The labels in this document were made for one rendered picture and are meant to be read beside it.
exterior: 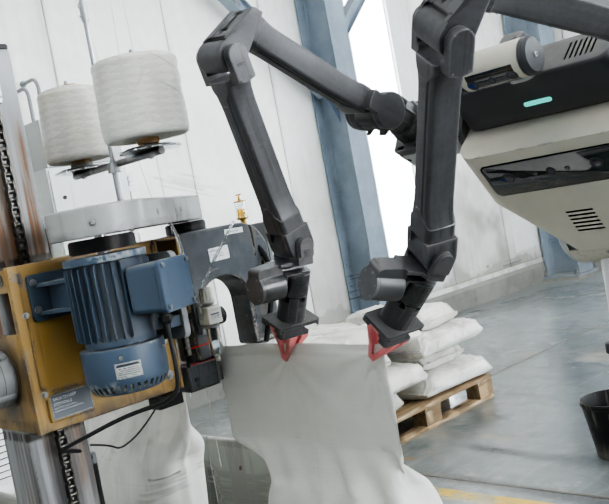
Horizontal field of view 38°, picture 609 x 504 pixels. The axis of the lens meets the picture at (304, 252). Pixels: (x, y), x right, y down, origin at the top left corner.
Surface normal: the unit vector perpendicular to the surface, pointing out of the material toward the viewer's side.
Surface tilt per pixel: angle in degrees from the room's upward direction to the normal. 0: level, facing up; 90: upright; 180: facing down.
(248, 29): 100
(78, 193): 90
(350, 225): 90
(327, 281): 90
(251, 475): 90
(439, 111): 124
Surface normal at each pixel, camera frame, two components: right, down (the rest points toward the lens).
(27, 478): -0.72, 0.17
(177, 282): 0.91, -0.15
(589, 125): -0.60, -0.64
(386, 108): 0.63, 0.10
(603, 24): 0.37, 0.58
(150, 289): -0.38, 0.12
